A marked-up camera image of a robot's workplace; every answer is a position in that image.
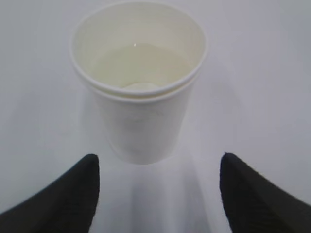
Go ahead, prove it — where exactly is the white paper cup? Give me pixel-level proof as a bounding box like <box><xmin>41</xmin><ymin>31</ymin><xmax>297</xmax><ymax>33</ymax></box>
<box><xmin>70</xmin><ymin>1</ymin><xmax>208</xmax><ymax>165</ymax></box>

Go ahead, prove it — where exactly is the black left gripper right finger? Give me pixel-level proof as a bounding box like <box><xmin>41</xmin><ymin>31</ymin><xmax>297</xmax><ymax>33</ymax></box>
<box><xmin>219</xmin><ymin>153</ymin><xmax>311</xmax><ymax>233</ymax></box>

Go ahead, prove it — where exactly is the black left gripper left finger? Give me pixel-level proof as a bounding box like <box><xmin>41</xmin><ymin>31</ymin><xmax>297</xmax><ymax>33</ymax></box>
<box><xmin>0</xmin><ymin>154</ymin><xmax>100</xmax><ymax>233</ymax></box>

